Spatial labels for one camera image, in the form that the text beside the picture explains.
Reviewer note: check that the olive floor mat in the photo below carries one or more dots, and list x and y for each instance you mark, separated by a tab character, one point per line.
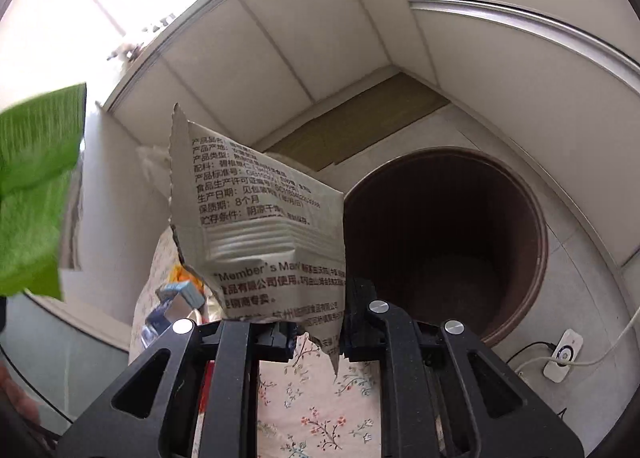
360	118

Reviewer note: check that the yellow snack wrapper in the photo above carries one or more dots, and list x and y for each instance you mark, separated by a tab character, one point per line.
179	272

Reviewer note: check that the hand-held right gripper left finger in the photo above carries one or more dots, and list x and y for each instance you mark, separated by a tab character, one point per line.
275	338

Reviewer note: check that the white plastic bag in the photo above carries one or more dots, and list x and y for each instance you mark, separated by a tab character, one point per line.
152	168

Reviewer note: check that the brown trash bin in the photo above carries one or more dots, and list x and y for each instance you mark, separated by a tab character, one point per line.
450	218

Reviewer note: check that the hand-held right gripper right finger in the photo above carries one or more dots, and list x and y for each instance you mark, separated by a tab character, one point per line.
357	318

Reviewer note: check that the small white router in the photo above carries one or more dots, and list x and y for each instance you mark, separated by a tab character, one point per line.
565	353

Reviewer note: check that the grey printed snack wrapper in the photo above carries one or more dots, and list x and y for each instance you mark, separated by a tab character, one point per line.
250	218

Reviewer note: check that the light blue milk carton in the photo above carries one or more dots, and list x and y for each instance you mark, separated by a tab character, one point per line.
182	290

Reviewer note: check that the floral tablecloth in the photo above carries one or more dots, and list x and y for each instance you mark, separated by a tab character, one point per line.
310	418

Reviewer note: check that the green snack wrapper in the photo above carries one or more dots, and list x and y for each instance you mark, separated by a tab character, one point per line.
35	178

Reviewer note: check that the white cabinet with doors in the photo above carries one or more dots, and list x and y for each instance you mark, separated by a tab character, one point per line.
280	38

